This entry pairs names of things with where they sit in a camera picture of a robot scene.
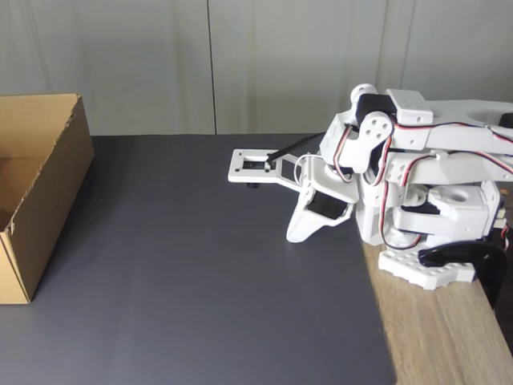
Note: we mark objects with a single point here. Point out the brown cardboard box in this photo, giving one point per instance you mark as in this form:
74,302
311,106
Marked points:
60,192

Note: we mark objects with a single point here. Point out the dark grey table mat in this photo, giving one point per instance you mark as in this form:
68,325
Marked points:
200,280

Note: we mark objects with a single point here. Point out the black table clamp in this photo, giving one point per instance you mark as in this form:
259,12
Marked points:
489,264

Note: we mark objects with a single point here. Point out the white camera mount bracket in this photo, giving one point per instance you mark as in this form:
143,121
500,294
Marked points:
240,168

